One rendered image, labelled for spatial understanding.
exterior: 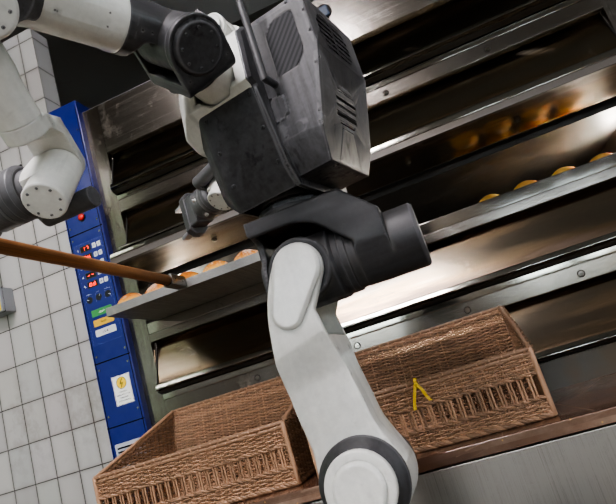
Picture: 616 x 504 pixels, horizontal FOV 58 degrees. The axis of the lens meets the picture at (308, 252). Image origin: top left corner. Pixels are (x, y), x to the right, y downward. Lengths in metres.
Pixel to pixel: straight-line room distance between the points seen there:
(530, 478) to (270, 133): 0.85
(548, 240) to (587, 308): 0.23
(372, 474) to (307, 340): 0.22
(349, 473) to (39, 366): 1.74
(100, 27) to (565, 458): 1.13
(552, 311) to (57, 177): 1.42
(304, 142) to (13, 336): 1.83
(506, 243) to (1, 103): 1.43
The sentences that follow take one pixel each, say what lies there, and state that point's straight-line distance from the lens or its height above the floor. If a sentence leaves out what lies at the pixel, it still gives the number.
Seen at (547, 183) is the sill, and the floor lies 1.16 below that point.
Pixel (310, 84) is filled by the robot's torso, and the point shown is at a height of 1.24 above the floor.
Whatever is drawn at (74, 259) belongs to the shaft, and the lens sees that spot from 1.32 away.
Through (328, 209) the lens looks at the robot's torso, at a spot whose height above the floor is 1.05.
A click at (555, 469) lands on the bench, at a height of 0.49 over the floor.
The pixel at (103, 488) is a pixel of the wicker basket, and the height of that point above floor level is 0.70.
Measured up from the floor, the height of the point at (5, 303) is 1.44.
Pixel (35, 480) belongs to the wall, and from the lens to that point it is 2.48.
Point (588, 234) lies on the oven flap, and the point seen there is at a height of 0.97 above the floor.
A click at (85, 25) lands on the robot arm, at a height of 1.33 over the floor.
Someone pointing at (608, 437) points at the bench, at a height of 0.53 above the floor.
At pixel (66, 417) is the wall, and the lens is 2.36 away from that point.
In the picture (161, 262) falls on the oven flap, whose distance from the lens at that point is 2.10.
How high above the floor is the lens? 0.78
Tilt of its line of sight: 13 degrees up
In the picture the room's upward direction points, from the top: 17 degrees counter-clockwise
